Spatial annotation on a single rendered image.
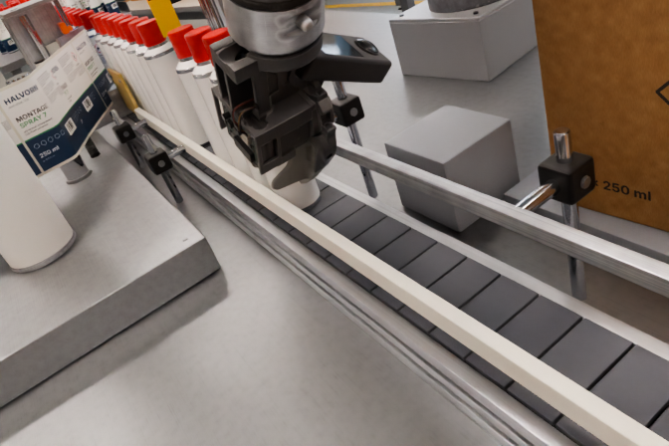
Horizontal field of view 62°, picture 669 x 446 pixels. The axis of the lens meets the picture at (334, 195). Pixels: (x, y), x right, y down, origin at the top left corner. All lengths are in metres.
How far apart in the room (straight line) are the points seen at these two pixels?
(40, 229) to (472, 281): 0.55
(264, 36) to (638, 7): 0.27
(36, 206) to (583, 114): 0.64
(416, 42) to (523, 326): 0.67
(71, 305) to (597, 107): 0.57
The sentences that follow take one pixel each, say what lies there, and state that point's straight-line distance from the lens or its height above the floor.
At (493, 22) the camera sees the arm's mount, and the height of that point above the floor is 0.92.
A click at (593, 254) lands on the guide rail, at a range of 0.38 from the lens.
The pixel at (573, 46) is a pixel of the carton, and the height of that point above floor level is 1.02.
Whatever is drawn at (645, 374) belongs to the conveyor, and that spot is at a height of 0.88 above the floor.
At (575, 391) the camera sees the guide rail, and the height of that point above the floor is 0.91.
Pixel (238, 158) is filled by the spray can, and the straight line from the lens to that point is 0.72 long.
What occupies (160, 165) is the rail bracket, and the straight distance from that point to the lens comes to 0.87.
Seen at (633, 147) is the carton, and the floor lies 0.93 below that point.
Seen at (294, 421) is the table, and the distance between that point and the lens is 0.50.
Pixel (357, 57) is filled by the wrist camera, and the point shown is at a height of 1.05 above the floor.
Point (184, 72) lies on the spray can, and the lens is 0.74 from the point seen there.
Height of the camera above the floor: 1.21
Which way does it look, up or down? 30 degrees down
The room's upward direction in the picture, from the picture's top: 20 degrees counter-clockwise
